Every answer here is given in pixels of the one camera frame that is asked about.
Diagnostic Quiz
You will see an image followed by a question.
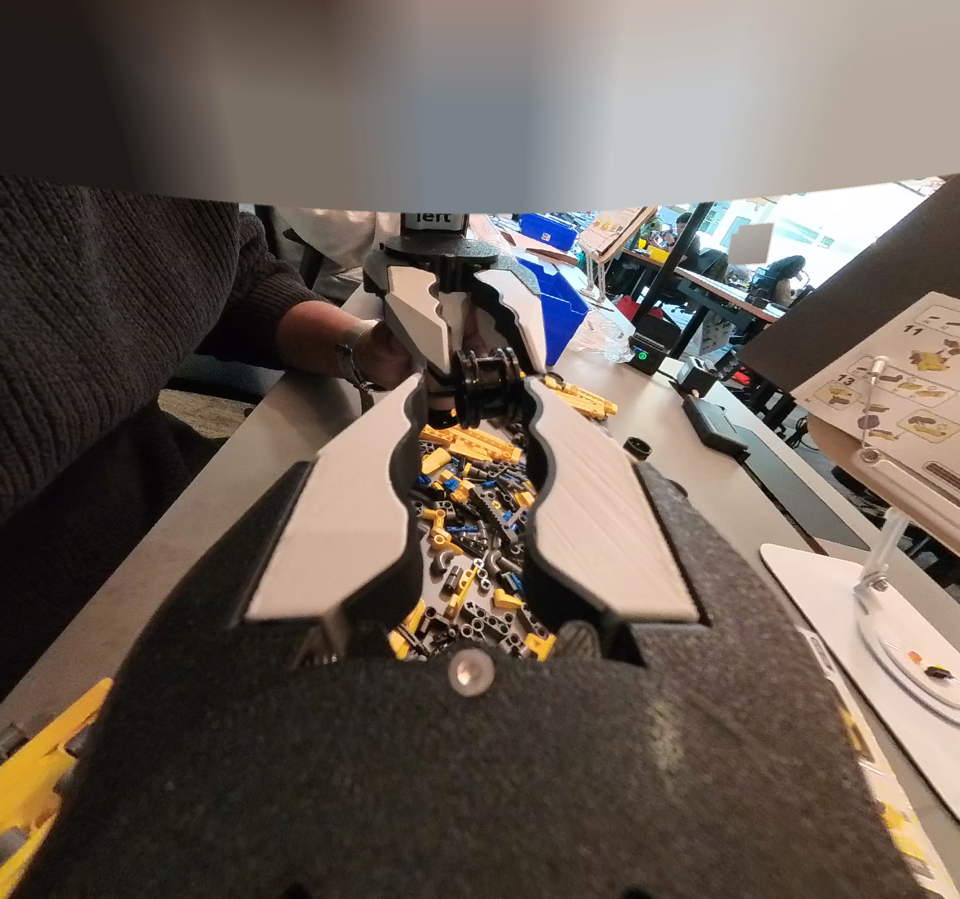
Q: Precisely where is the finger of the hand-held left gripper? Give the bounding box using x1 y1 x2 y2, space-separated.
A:
384 263 460 383
468 269 552 377

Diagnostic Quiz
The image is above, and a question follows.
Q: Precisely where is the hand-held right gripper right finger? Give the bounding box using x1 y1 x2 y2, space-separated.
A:
521 376 705 634

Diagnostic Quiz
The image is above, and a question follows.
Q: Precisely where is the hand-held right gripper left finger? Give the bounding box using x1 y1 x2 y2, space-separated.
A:
241 372 427 653

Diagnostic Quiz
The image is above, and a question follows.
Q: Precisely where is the black plastic wheel hub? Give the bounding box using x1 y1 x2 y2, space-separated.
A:
450 346 530 428

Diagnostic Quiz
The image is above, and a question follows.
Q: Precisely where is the person's left forearm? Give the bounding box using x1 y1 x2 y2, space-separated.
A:
0 175 360 518

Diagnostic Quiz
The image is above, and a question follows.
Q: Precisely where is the person's left hand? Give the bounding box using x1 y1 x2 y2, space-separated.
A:
352 320 427 392

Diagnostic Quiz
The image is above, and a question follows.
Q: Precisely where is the clear plastic bag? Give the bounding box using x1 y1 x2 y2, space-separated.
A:
570 314 639 364

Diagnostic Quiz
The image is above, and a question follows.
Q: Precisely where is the yellow toy beam assembly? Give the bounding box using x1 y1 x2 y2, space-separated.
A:
541 372 620 420

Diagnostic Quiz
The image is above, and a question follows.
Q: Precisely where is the cardboard instruction board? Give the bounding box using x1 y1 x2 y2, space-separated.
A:
576 206 657 259

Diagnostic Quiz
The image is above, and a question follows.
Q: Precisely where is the pile of toy building pieces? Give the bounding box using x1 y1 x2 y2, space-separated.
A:
386 419 560 664

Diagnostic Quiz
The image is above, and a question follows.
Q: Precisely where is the small black printer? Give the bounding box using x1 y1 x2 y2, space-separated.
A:
626 314 684 375

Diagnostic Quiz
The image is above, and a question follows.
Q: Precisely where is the black power adapter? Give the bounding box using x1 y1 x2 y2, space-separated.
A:
682 392 751 458

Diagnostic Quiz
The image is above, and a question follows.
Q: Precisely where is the grey fabric chair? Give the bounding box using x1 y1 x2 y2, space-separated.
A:
157 355 286 439

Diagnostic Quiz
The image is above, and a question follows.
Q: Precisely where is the black metal pole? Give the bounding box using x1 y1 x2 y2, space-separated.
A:
648 201 714 315

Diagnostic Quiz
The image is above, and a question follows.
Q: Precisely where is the small black box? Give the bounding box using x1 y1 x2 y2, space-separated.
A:
675 355 721 394

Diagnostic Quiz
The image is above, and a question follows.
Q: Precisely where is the long wooden desk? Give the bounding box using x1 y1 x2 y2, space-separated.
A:
622 246 789 324

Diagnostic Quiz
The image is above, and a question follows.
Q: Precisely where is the white book stand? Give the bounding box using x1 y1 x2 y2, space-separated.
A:
761 419 960 825

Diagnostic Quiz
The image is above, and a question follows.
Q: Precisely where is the person's dark sweater torso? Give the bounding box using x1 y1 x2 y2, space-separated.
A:
0 389 264 698

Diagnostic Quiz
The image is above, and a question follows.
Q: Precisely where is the black backing board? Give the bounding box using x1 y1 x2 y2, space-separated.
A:
738 175 960 394

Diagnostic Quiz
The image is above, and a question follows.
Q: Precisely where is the toy instruction booklet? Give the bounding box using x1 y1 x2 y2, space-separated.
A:
791 291 960 495

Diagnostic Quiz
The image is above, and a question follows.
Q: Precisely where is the yellow toy vehicle model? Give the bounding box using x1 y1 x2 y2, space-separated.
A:
0 677 114 893

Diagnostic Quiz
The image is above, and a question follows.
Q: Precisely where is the white printed paper sheet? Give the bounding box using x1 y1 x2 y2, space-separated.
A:
795 625 946 899

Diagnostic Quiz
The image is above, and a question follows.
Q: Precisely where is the silver bracelet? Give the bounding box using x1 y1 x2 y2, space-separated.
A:
335 317 384 394

